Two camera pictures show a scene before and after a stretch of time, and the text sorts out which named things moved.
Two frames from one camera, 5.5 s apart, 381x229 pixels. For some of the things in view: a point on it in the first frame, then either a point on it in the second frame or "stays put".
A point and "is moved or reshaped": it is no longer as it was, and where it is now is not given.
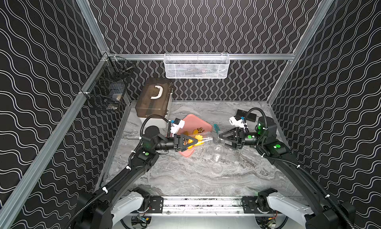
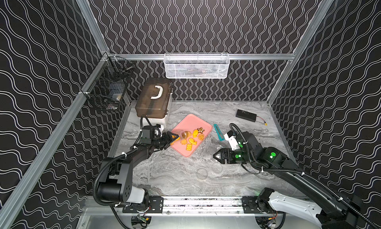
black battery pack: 251,117 stays put
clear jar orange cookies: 202,139 is moved or reshaped
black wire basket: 109,85 stays put
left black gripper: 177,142 to 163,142
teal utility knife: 217,128 stays put
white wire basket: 196,65 stays put
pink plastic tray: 192,122 stays put
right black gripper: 238,135 to 226,152
